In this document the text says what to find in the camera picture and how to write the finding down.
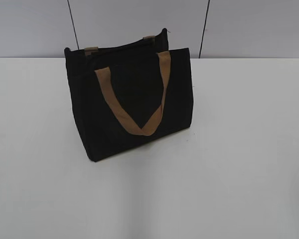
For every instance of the black tote bag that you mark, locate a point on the black tote bag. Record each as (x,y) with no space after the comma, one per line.
(126,96)

